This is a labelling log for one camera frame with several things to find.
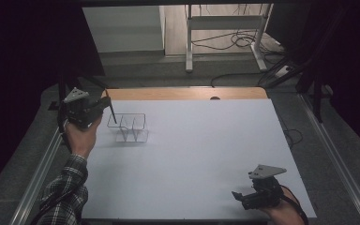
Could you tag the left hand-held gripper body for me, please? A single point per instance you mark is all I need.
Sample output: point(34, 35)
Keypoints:
point(81, 109)

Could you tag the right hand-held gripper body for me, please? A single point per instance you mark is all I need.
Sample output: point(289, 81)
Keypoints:
point(264, 190)

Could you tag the dark blue pencil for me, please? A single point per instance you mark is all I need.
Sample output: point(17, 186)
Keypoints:
point(112, 108)

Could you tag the clear plastic organizer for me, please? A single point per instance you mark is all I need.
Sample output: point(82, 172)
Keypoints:
point(129, 128)

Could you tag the person's left hand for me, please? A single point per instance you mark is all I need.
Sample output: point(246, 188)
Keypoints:
point(82, 139)

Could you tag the person's right hand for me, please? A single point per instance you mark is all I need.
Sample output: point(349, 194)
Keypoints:
point(286, 212)

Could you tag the white table mat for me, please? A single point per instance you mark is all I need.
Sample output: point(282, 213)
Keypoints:
point(187, 150)

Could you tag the white cabinet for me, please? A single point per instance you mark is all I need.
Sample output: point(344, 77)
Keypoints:
point(122, 28)

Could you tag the wooden table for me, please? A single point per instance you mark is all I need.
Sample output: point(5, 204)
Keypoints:
point(184, 93)

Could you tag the white power strip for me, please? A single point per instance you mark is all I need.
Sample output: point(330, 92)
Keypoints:
point(282, 72)

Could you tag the aluminium rail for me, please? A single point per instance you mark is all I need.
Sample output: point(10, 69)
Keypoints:
point(337, 156)
point(37, 178)

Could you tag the white desk frame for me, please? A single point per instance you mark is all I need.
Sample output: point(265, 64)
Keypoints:
point(225, 23)

